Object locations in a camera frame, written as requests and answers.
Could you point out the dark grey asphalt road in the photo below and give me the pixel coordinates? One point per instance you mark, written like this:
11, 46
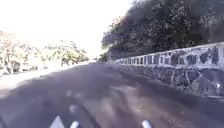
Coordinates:
100, 90

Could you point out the grey stone wall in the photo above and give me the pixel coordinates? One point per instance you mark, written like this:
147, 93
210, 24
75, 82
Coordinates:
186, 71

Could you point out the row of dark trees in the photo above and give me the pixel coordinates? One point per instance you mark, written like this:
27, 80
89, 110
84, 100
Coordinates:
166, 26

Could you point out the robot's own part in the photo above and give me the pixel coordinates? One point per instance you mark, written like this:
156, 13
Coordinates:
74, 124
146, 124

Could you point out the row of pale trees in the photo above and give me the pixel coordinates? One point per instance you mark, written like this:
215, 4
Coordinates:
40, 56

